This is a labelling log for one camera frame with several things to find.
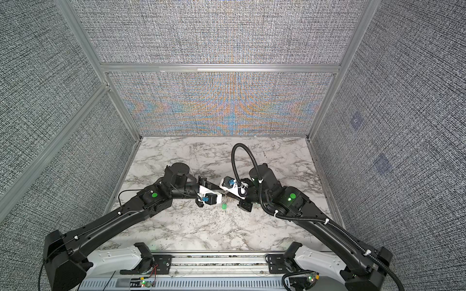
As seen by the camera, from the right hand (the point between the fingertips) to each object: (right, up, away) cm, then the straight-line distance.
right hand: (230, 190), depth 68 cm
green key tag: (-3, -11, +16) cm, 20 cm away
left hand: (-3, +1, 0) cm, 3 cm away
